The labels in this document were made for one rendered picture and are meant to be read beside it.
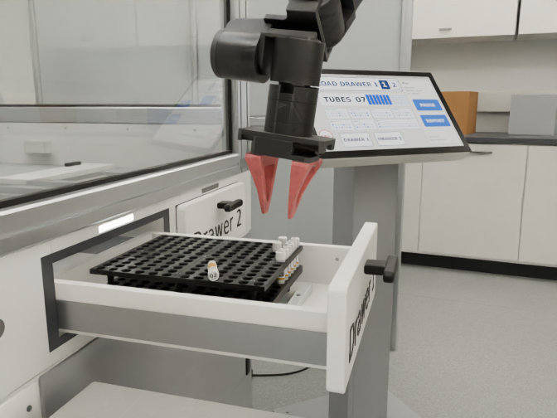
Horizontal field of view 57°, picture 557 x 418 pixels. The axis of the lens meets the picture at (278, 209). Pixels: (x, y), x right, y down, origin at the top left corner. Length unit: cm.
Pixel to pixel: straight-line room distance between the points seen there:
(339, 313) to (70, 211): 35
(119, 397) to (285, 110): 38
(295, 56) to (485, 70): 367
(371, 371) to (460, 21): 271
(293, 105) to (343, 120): 87
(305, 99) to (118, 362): 45
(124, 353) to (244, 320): 29
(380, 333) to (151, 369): 99
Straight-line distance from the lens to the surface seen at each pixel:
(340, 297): 49
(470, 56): 422
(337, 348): 51
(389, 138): 147
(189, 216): 89
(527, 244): 361
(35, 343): 64
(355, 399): 177
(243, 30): 63
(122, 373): 80
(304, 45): 58
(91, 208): 69
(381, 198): 158
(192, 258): 68
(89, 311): 63
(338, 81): 153
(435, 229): 360
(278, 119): 58
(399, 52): 226
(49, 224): 63
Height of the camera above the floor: 109
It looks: 11 degrees down
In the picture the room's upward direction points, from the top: straight up
